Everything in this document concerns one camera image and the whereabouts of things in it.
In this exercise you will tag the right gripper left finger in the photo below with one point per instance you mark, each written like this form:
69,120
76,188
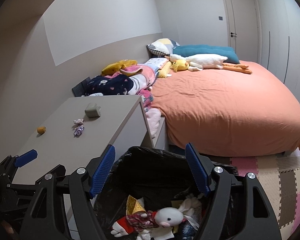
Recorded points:
82,186

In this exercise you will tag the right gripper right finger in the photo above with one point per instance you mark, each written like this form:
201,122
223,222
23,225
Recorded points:
237,207

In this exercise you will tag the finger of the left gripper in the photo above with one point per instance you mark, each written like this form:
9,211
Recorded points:
10,165

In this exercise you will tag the yellow chip bag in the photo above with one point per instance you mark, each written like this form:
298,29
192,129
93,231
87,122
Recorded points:
134,205

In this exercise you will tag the white bunny plush doll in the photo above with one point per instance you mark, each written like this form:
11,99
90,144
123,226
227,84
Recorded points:
165,218

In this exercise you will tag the white cloth glove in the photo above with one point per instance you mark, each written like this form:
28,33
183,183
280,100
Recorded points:
156,234

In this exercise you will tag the black lined trash bin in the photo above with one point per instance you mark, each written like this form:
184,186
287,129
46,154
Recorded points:
161,178

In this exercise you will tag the grey bedroom door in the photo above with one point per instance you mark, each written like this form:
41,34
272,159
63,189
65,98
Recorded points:
243,28

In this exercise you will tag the small brown ball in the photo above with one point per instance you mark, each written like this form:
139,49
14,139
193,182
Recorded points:
41,130

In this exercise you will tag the foam puzzle floor mat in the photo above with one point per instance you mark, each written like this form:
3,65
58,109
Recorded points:
279,176

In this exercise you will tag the purple hair scrunchie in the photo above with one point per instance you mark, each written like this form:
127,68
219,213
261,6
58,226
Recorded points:
78,127

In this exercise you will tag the bed with orange sheet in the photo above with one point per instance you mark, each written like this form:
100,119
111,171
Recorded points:
229,114

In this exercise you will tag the grey small box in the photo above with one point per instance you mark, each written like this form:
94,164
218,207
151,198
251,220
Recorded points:
93,110

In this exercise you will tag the light pink fluffy cloth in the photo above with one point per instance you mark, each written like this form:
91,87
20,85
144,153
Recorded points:
153,116

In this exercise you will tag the navy patterned blanket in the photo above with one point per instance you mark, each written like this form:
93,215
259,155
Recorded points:
119,85

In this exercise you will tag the mustard yellow plush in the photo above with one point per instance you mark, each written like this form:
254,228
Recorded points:
117,66

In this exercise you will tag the white goose plush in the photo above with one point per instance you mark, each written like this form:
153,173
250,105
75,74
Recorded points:
200,62

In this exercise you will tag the yellow duck plush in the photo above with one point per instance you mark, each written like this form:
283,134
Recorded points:
180,65

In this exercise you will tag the teal long pillow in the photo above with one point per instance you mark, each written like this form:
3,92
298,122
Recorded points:
190,50

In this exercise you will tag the pink striped blanket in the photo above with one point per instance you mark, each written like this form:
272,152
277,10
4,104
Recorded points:
142,77

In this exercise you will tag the white polka dot pillow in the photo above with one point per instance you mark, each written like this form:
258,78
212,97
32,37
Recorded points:
156,63

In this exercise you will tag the checkered patchwork pillow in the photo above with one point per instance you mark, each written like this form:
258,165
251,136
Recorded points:
162,47

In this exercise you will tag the white wardrobe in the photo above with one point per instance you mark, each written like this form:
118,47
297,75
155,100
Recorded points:
280,24

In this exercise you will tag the black wall socket panel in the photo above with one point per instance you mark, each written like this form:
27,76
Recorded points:
81,88

